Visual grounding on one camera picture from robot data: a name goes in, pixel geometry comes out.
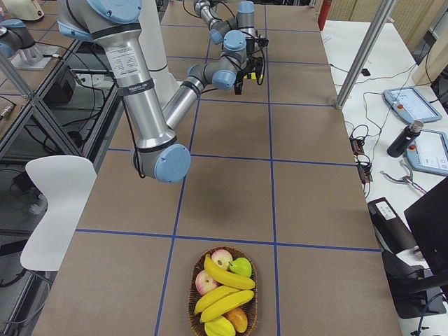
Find woven fruit basket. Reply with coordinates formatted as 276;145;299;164
188;246;258;335

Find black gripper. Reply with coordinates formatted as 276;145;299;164
244;31;269;53
234;56;265;95

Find black water bottle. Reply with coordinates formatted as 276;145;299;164
386;120;424;158

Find yellow starfruit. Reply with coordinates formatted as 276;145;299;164
204;316;236;336

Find white chair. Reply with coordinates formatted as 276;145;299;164
20;155;97;271

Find teach pendant near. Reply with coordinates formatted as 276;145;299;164
405;129;447;176

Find red cylinder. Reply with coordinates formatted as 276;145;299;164
318;0;333;31

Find green pear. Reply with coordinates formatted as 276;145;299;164
229;257;252;278

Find pink peach upper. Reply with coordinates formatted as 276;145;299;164
211;248;233;271

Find teach pendant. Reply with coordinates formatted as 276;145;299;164
383;87;442;123
405;129;447;176

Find yellow banana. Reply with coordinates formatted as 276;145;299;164
199;290;255;323
194;286;239;315
204;254;256;290

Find orange mango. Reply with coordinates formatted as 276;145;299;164
224;307;249;333

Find pink peach lower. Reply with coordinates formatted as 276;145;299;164
195;270;220;295

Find black label printer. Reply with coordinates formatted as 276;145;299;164
367;197;417;254

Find black monitor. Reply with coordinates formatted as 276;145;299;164
404;178;447;274

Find pink peach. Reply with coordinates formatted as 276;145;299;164
211;248;233;271
195;270;220;295

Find metal pliers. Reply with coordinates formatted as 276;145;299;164
380;160;427;194

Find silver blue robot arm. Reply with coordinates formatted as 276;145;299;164
57;1;268;183
192;1;269;53

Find teach pendant far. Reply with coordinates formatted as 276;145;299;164
383;87;442;123

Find aluminium frame post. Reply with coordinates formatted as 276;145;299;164
335;0;397;110

